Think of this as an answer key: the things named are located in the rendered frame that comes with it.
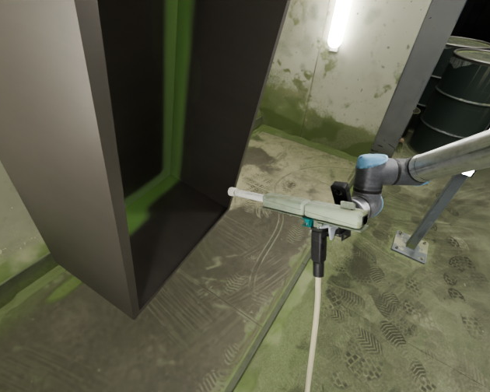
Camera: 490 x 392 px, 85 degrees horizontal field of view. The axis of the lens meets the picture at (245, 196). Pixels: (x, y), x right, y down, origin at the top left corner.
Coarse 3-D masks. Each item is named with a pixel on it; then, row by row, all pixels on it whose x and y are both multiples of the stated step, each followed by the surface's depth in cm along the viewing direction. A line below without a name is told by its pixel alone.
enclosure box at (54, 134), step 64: (0, 0) 29; (64, 0) 25; (128, 0) 67; (192, 0) 79; (256, 0) 71; (0, 64) 37; (64, 64) 30; (128, 64) 77; (192, 64) 91; (256, 64) 81; (0, 128) 49; (64, 128) 38; (128, 128) 90; (192, 128) 108; (64, 192) 52; (128, 192) 109; (192, 192) 128; (64, 256) 81; (128, 256) 60
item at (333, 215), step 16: (240, 192) 91; (272, 208) 80; (288, 208) 75; (304, 208) 72; (320, 208) 67; (336, 208) 65; (352, 208) 63; (320, 224) 68; (336, 224) 65; (352, 224) 61; (320, 240) 70; (320, 256) 71; (320, 272) 73
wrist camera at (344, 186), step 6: (336, 186) 76; (342, 186) 75; (348, 186) 76; (336, 192) 76; (342, 192) 76; (348, 192) 76; (336, 198) 79; (342, 198) 77; (348, 198) 77; (336, 204) 81
